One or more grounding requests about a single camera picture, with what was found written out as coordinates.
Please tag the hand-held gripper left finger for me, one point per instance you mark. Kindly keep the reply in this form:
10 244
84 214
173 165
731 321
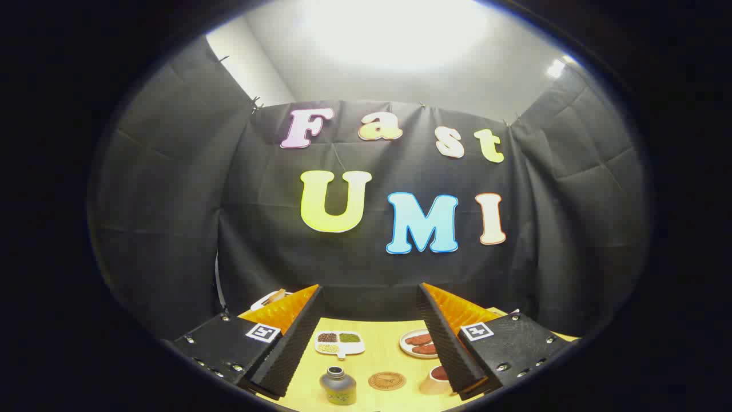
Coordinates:
289 349

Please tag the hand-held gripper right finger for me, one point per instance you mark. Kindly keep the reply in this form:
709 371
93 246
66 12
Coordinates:
452 349

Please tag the silver bottle with green label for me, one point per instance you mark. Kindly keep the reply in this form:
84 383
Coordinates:
338 390

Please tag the round cork coaster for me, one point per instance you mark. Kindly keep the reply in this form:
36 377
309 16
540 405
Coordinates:
387 381

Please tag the white plate with brown slices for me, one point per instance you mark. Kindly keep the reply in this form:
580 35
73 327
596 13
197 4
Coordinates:
416 345

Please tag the white divided dish with beans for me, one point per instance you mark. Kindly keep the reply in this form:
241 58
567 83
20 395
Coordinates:
339 344

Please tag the white toaster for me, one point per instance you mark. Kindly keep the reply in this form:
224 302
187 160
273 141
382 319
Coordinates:
260 302

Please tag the toast slice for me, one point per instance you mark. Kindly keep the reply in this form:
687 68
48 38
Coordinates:
274 296

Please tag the wooden table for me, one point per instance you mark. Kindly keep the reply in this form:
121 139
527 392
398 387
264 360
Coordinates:
383 360

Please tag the black backdrop cloth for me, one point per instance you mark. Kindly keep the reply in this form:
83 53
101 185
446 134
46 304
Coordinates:
366 269

